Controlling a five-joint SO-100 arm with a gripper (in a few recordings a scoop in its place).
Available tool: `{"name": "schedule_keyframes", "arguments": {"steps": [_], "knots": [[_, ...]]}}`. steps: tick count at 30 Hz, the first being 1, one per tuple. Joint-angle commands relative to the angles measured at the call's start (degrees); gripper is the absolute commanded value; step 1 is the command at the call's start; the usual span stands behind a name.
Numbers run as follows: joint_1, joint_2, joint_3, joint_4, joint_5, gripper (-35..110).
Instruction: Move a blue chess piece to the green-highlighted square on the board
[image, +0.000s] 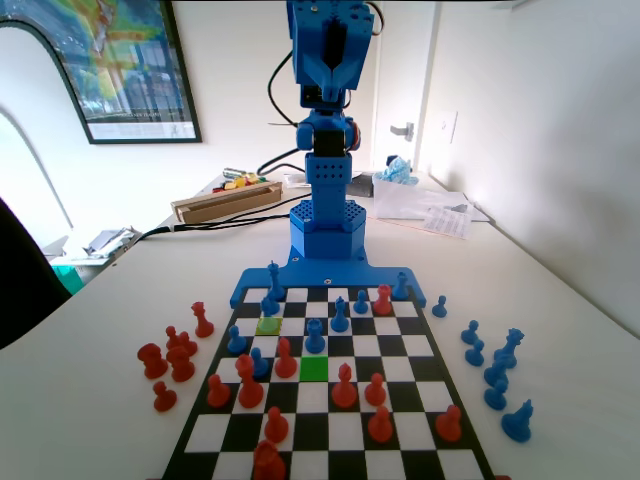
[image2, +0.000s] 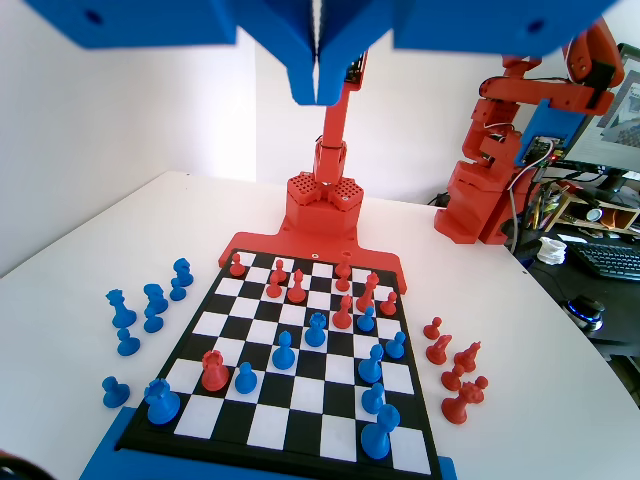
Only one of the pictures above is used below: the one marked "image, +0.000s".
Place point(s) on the blue printed base plate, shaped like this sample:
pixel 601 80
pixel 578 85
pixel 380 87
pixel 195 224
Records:
pixel 350 275

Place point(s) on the pile of papers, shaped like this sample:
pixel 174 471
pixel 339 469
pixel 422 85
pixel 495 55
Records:
pixel 105 242

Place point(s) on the dark grey pad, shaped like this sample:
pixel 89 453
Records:
pixel 361 185

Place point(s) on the black white chessboard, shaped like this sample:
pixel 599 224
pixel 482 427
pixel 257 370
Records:
pixel 400 350

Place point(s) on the printed paper sheet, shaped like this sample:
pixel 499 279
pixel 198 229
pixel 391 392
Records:
pixel 447 222

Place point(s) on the teal box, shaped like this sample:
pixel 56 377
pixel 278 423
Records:
pixel 67 280

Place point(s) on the blue chess pawn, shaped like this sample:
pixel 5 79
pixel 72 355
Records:
pixel 236 341
pixel 439 307
pixel 475 354
pixel 496 374
pixel 470 333
pixel 496 396
pixel 360 304
pixel 259 364

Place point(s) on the red chess queen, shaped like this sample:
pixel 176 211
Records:
pixel 248 385

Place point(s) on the white papers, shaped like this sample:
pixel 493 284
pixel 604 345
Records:
pixel 415 200

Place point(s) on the blue chess queen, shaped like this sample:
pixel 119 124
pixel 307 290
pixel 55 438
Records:
pixel 509 350

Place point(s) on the red toy block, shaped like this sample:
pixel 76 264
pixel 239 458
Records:
pixel 218 189

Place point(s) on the blue chess bishop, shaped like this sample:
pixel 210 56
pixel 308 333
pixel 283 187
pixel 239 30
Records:
pixel 270 307
pixel 340 316

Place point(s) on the blue fluffy toy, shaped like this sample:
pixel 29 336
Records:
pixel 397 170

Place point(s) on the red chess pawn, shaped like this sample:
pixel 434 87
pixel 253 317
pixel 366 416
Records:
pixel 375 391
pixel 381 426
pixel 276 427
pixel 218 392
pixel 164 397
pixel 448 425
pixel 172 337
pixel 188 345

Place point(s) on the black chair back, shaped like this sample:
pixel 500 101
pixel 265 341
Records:
pixel 25 280

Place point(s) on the white paper stack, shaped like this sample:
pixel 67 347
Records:
pixel 297 180

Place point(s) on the blue chess rook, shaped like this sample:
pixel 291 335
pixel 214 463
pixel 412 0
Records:
pixel 314 337
pixel 400 287

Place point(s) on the yellow toy block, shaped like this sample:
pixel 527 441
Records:
pixel 237 183

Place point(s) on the blue printed robot arm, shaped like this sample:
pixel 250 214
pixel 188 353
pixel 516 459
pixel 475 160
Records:
pixel 327 235

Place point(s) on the silver can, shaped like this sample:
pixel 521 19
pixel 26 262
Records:
pixel 232 172

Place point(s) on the red chess bishop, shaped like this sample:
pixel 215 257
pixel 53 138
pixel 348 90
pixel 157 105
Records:
pixel 345 387
pixel 285 360

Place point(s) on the long wooden box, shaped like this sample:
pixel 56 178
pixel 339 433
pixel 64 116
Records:
pixel 227 202

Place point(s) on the blue chess knight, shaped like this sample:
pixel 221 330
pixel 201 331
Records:
pixel 518 425

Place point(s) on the green toy block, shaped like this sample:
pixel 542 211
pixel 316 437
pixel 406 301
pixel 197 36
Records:
pixel 254 177

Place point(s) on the black framed map poster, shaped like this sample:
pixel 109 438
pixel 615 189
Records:
pixel 135 75

